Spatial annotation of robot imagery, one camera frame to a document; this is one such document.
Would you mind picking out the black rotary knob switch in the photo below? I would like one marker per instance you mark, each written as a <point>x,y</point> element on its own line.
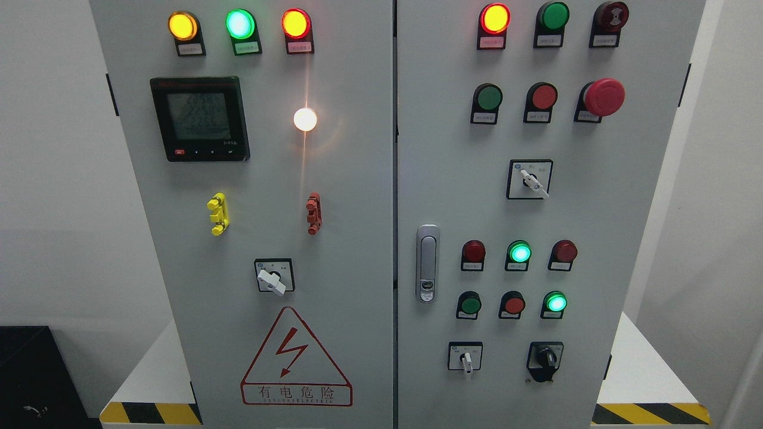
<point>543,360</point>

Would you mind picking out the red terminal connector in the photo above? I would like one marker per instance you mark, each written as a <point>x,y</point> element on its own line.
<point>314,213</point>

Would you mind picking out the dark red indicator light left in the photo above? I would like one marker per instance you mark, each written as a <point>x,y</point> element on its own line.
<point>473,256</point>

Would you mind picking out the dark red indicator light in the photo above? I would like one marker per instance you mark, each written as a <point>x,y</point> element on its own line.
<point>562,256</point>
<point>473,256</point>

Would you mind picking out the white lit indicator light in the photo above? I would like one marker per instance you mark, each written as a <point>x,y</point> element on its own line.
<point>305,119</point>

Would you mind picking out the green lit indicator light middle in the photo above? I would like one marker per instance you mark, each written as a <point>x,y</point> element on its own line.
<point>518,256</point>

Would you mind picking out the green lit indicator light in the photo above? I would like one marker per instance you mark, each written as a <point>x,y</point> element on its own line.
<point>518,256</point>
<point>244,32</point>

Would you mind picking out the grey left cabinet door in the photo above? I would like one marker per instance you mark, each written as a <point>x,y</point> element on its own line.
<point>343,275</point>

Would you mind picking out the grey cabinet door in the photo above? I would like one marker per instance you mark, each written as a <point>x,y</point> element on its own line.
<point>343,275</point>
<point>453,173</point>

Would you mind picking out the red push button lower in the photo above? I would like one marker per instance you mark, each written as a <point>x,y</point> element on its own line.
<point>512,305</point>

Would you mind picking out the red push button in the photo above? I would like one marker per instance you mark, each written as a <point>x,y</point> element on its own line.
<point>540,99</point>
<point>512,305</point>

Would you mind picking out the green push button upper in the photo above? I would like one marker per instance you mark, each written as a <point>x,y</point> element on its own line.
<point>486,102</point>

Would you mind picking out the yellow terminal connector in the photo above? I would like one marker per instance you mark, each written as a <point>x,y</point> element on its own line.
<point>217,206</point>

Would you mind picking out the grey right cabinet door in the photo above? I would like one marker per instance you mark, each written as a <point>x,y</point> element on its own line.
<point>453,173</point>

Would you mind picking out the red electric hazard warning sticker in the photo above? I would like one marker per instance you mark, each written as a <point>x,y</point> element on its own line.
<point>293,368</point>

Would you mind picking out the dark red indicator light right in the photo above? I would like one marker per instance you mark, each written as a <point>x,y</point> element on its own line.
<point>562,256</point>

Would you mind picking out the green lit push button lower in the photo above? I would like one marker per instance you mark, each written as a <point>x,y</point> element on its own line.
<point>553,305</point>

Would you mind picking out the red push button upper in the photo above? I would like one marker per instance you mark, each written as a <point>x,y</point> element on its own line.
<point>540,99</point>

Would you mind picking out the black digital power meter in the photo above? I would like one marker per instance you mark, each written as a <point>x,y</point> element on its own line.
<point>201,118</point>

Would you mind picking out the red-orange indicator light left door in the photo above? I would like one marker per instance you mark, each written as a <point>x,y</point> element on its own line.
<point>297,28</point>

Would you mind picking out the red lit indicator light right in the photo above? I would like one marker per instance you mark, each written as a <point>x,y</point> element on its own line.
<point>494,19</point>

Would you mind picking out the red emergency stop button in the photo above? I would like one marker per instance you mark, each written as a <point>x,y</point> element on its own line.
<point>599,99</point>

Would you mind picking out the dark green indicator light top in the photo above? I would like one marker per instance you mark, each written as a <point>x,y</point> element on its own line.
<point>550,25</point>

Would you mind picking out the yellow indicator light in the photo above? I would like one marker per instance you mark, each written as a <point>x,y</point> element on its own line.
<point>185,29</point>

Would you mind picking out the dark red buzzer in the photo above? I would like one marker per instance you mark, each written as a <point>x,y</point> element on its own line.
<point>607,24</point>

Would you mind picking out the white cabinet base platform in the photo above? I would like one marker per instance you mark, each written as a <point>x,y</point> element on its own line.
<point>640,390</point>

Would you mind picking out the black box lower left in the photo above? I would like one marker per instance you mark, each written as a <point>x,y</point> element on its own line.
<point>36,388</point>

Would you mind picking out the silver door lock handle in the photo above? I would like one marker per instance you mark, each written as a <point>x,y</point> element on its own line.
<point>428,236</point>

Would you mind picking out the white selector switch left door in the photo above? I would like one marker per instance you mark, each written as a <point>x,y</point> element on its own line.
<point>274,275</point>

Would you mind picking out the white selector switch upper right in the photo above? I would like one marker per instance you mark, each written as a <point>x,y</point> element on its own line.
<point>529,178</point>

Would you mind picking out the white selector switch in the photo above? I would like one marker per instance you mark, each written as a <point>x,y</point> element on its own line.
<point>529,178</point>
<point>465,356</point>

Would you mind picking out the white selector switch lower right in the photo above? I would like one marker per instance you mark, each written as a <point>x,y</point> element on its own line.
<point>465,356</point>

